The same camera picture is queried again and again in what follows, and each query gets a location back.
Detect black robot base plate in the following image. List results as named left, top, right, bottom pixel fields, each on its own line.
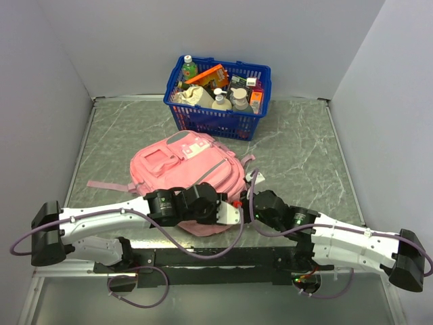
left=93, top=246, right=334, bottom=288

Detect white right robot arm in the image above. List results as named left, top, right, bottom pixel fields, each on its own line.
left=240, top=190, right=429, bottom=293

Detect green drink bottle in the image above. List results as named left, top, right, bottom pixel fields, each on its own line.
left=182, top=55, right=198, bottom=81

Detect cream pump lotion bottle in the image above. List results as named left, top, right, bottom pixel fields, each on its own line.
left=211, top=88, right=232, bottom=111

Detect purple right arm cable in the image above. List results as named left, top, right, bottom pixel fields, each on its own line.
left=248, top=168, right=433, bottom=278

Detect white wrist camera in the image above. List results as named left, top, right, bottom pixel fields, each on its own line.
left=244, top=171, right=265, bottom=186
left=216, top=202, right=240, bottom=225

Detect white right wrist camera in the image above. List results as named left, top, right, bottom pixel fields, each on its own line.
left=244, top=171, right=265, bottom=186

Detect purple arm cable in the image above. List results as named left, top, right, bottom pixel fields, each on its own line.
left=9, top=201, right=245, bottom=261
left=248, top=168, right=433, bottom=278

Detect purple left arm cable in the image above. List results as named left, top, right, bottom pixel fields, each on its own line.
left=9, top=201, right=245, bottom=261

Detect orange white small carton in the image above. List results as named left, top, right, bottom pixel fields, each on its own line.
left=250, top=89, right=263, bottom=114

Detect dark green packet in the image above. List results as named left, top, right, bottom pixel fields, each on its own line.
left=227, top=74, right=251, bottom=96

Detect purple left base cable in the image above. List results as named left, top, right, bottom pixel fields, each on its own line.
left=106, top=265, right=170, bottom=309

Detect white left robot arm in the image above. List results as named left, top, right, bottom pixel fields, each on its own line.
left=30, top=183, right=233, bottom=272

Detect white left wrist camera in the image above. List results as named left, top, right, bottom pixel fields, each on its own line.
left=216, top=202, right=240, bottom=225

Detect orange cardboard box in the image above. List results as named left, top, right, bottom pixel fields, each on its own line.
left=185, top=64, right=229, bottom=89

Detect blue plastic shopping basket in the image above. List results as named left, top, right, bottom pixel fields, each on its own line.
left=163, top=56, right=272, bottom=141

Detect grey bottle beige cap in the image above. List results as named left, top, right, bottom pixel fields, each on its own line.
left=231, top=88, right=254, bottom=114

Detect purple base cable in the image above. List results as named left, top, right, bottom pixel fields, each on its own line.
left=106, top=265, right=170, bottom=309
left=293, top=267, right=355, bottom=299

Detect pink student backpack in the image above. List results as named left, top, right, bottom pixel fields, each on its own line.
left=87, top=130, right=256, bottom=237

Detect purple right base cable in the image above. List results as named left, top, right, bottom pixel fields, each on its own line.
left=293, top=267, right=355, bottom=299

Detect aluminium frame rail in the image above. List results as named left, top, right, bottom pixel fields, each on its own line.
left=32, top=245, right=392, bottom=278

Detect beige crumpled paper bag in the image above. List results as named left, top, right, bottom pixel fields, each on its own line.
left=172, top=86, right=214, bottom=108

